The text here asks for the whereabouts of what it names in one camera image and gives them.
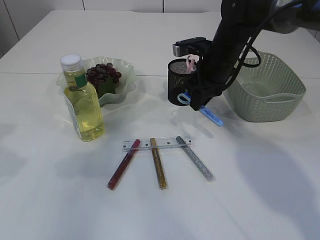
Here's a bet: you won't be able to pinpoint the black mesh pen holder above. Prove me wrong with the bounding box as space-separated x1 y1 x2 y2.
167 58 194 106

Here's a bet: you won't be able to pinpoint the blue scissors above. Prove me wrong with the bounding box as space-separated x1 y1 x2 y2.
177 92 224 127

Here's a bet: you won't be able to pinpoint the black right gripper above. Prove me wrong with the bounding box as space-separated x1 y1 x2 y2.
189 18 253 111

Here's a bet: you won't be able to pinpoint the clear plastic ruler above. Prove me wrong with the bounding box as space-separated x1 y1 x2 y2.
120 136 195 152

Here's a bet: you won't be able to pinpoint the red grape bunch with leaves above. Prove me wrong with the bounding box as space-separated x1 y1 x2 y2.
85 62 122 99

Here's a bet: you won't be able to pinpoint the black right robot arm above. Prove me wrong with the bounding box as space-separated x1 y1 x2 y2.
187 0 320 111

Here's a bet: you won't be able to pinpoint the pale green wavy glass plate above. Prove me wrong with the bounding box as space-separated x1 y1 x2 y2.
57 54 136 107

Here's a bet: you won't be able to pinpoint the pink scissors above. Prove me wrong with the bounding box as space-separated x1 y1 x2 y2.
185 54 197 74

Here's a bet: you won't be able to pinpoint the yellow tea bottle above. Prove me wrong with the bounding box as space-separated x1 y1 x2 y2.
60 54 105 142

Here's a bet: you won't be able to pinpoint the green woven plastic basket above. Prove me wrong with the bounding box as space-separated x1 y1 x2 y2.
224 52 306 123

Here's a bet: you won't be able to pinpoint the gold glitter pen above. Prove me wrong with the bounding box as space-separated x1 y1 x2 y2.
150 138 168 190

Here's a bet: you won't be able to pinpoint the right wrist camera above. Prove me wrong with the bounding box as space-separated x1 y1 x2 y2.
172 37 212 57

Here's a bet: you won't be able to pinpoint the red glitter pen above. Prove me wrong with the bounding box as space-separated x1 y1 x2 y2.
107 139 141 190

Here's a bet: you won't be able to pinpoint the silver glitter pen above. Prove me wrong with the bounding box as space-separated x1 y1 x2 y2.
176 136 215 182

